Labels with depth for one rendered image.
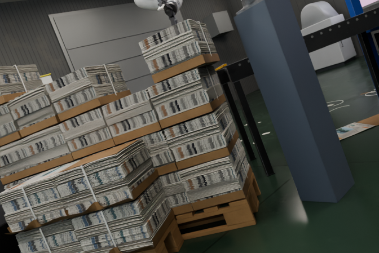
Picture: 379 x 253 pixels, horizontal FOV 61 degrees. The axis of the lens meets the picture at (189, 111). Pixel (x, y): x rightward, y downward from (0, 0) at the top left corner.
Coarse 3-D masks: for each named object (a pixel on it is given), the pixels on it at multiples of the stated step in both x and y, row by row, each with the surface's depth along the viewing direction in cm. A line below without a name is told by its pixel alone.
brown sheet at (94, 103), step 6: (126, 90) 202; (102, 96) 175; (108, 96) 181; (114, 96) 187; (120, 96) 193; (90, 102) 173; (96, 102) 172; (102, 102) 173; (108, 102) 179; (72, 108) 177; (78, 108) 176; (84, 108) 175; (90, 108) 174; (60, 114) 180; (66, 114) 179; (72, 114) 178; (60, 120) 180
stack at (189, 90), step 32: (128, 96) 167; (160, 96) 162; (192, 96) 157; (64, 128) 180; (96, 128) 177; (128, 128) 170; (192, 128) 160; (224, 128) 166; (32, 160) 191; (160, 160) 168; (224, 160) 158; (192, 192) 166; (224, 192) 161; (256, 192) 193; (192, 224) 184
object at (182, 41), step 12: (180, 24) 154; (192, 24) 157; (156, 36) 158; (168, 36) 156; (180, 36) 154; (192, 36) 152; (144, 48) 161; (156, 48) 159; (168, 48) 157; (180, 48) 155; (192, 48) 153; (204, 48) 161; (156, 60) 160; (168, 60) 158; (180, 60) 156; (156, 72) 161
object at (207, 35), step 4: (200, 24) 175; (204, 24) 183; (204, 28) 181; (204, 32) 175; (208, 32) 187; (208, 36) 182; (208, 40) 177; (208, 44) 173; (212, 44) 182; (212, 48) 179; (212, 52) 177; (216, 52) 187; (212, 64) 186
